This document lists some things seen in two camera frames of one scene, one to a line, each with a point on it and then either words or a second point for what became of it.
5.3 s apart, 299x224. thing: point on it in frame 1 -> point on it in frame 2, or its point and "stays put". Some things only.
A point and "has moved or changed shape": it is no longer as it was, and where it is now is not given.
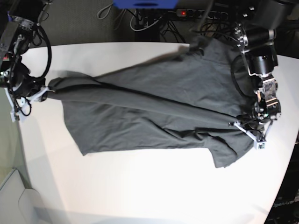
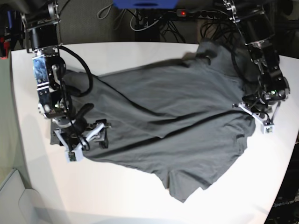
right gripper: x=256 y=128 -> x=264 y=110
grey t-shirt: x=188 y=99 has moved or changed shape
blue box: x=145 y=4 stays put
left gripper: x=20 y=105 -> x=98 y=133
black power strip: x=202 y=14 stays put
